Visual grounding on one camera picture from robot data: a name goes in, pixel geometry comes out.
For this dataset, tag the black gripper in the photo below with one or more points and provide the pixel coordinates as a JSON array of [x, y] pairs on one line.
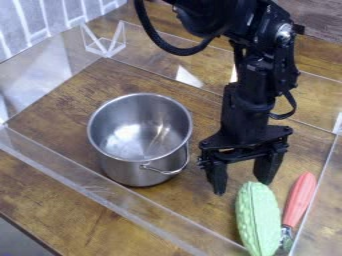
[[244, 138]]

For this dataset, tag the green bumpy toy vegetable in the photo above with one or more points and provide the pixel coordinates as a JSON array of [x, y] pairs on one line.
[[258, 218]]

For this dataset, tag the silver metal pot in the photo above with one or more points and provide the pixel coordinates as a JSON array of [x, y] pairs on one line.
[[140, 132]]

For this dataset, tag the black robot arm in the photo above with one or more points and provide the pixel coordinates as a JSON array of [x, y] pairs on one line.
[[260, 32]]

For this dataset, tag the red handled metal spoon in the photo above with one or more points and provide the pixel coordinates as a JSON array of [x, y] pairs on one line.
[[296, 204]]

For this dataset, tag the black wall strip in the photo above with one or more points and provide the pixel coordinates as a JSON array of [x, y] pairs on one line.
[[299, 29]]

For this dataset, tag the clear acrylic triangle bracket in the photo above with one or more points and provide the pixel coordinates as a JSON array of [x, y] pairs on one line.
[[100, 45]]

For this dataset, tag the clear acrylic enclosure wall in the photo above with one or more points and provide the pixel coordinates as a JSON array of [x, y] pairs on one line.
[[55, 193]]

